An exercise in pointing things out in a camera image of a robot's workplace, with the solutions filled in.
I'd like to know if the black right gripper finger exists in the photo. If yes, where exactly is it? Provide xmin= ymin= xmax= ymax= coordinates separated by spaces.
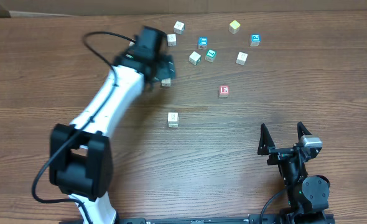
xmin=297 ymin=121 xmax=312 ymax=140
xmin=258 ymin=123 xmax=276 ymax=156

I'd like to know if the wooden leaf number two block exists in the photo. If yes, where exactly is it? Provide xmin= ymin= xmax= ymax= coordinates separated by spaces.
xmin=167 ymin=113 xmax=179 ymax=124

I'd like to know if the red E wooden block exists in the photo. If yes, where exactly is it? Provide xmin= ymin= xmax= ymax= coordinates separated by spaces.
xmin=218 ymin=85 xmax=230 ymax=98

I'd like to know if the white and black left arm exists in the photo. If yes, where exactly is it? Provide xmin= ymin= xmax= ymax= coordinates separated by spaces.
xmin=49 ymin=54 xmax=175 ymax=223

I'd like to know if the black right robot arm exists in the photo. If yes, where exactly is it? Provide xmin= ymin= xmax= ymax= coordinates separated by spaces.
xmin=257 ymin=122 xmax=335 ymax=224

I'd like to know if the wooden block under gripper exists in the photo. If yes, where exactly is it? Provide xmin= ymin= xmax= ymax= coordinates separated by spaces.
xmin=160 ymin=78 xmax=171 ymax=87

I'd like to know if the green sided elephant block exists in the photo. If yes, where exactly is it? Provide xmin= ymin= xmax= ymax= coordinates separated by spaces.
xmin=189 ymin=51 xmax=202 ymax=65

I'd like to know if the wooden block top centre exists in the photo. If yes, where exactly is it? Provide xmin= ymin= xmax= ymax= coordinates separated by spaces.
xmin=174 ymin=21 xmax=185 ymax=35

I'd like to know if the blue framed wooden block centre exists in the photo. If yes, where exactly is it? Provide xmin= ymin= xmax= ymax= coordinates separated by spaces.
xmin=198 ymin=37 xmax=208 ymax=50

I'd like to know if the blue framed wooden block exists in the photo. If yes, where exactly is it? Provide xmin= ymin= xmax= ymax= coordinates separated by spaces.
xmin=198 ymin=37 xmax=208 ymax=50
xmin=250 ymin=34 xmax=261 ymax=47

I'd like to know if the green L wooden block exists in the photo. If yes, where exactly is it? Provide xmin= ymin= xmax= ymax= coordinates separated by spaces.
xmin=205 ymin=49 xmax=217 ymax=62

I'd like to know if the plain wooden block right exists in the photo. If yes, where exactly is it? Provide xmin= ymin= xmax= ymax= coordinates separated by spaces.
xmin=236 ymin=52 xmax=248 ymax=65

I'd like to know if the yellow topped wooden block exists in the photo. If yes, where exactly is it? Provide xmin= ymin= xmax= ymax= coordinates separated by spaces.
xmin=229 ymin=20 xmax=241 ymax=34

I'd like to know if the blue framed wooden block right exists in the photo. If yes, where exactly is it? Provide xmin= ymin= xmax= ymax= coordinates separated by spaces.
xmin=250 ymin=34 xmax=261 ymax=47

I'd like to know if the wooden block near camera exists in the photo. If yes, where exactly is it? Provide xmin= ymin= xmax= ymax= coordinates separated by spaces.
xmin=167 ymin=34 xmax=177 ymax=47

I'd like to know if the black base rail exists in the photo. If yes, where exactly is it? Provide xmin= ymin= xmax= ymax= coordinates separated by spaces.
xmin=117 ymin=213 xmax=335 ymax=224

